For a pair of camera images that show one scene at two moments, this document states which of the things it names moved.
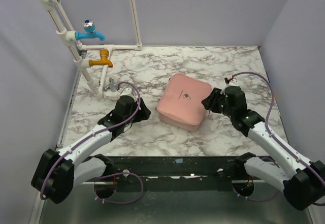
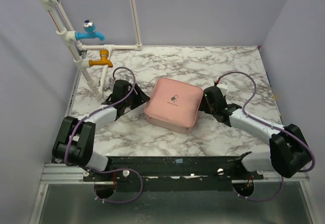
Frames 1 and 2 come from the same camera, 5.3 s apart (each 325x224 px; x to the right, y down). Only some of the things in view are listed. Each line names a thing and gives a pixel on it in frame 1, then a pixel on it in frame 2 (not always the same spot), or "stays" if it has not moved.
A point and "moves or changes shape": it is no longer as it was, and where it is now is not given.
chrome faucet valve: [112, 86] stays
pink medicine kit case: [181, 104] moves or changes shape
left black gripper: [144, 113] -> [141, 97]
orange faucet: [104, 60] stays
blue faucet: [89, 28] stays
